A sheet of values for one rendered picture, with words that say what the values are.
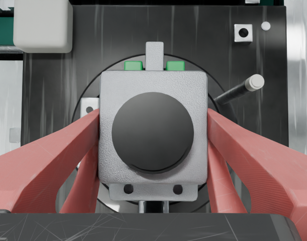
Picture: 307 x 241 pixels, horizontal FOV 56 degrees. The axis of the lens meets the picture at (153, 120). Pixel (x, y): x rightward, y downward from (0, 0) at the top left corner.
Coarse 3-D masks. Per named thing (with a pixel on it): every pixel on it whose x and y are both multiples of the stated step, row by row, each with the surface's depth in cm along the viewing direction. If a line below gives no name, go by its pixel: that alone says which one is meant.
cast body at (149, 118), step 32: (160, 64) 16; (128, 96) 12; (160, 96) 10; (192, 96) 11; (128, 128) 10; (160, 128) 10; (192, 128) 11; (128, 160) 10; (160, 160) 10; (192, 160) 11; (128, 192) 15; (160, 192) 14; (192, 192) 14
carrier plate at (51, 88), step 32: (96, 32) 26; (128, 32) 26; (160, 32) 26; (192, 32) 26; (224, 32) 26; (256, 32) 26; (32, 64) 26; (64, 64) 26; (96, 64) 26; (224, 64) 26; (256, 64) 26; (32, 96) 26; (64, 96) 26; (256, 96) 26; (32, 128) 26; (256, 128) 26; (64, 192) 26
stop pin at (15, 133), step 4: (12, 128) 26; (16, 128) 26; (20, 128) 26; (12, 132) 26; (16, 132) 26; (20, 132) 26; (12, 136) 26; (16, 136) 26; (20, 136) 26; (12, 140) 26; (16, 140) 26; (20, 140) 26
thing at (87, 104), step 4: (80, 100) 23; (84, 100) 22; (88, 100) 22; (92, 100) 22; (96, 100) 22; (80, 104) 23; (84, 104) 22; (88, 104) 22; (92, 104) 22; (96, 104) 22; (80, 108) 23; (84, 108) 22; (88, 108) 22; (92, 108) 22; (96, 108) 22; (80, 112) 22; (84, 112) 22; (88, 112) 22; (80, 116) 22
